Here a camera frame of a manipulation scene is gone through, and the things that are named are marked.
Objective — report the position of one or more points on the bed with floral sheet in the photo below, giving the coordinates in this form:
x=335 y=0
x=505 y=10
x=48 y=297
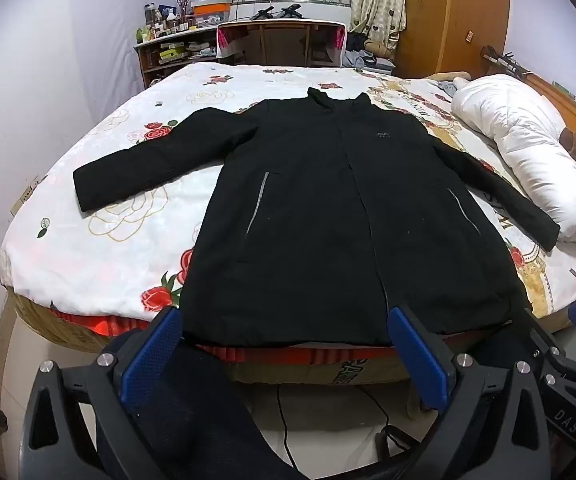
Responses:
x=117 y=240

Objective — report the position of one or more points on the wall socket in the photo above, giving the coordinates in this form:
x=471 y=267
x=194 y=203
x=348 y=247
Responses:
x=27 y=195

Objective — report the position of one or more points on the wooden desk with white top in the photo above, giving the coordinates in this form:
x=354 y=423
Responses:
x=278 y=42

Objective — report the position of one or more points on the grey cloth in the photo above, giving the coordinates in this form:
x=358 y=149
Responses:
x=449 y=86

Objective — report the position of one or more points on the group of bottles and jars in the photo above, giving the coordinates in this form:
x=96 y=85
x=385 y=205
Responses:
x=160 y=27

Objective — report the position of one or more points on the person's dark trousers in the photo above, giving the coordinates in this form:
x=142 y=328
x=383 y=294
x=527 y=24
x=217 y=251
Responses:
x=202 y=410

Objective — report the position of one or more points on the black long coat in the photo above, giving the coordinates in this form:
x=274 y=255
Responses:
x=318 y=210

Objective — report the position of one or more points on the pile of clothes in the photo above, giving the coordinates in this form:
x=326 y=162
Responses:
x=368 y=52

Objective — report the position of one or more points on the wooden wardrobe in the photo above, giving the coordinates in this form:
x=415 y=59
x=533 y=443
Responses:
x=448 y=15

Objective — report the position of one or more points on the wooden shelf unit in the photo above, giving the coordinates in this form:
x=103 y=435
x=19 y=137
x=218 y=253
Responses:
x=167 y=57

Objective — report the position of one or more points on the floral curtain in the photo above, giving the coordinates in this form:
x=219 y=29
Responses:
x=380 y=0

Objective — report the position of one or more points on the black stand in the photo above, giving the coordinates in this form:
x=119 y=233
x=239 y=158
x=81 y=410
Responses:
x=265 y=12
x=291 y=10

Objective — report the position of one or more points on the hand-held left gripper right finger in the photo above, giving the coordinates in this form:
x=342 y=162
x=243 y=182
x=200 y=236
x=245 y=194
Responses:
x=418 y=360

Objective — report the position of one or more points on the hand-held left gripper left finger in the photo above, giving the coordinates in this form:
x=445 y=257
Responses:
x=151 y=357

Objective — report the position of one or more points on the orange and white box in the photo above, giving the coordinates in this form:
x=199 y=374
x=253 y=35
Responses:
x=211 y=10

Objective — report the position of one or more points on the wooden headboard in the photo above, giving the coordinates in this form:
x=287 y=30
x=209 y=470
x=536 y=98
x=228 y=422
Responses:
x=563 y=100

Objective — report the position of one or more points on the white quilt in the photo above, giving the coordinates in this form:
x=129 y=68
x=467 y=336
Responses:
x=523 y=135

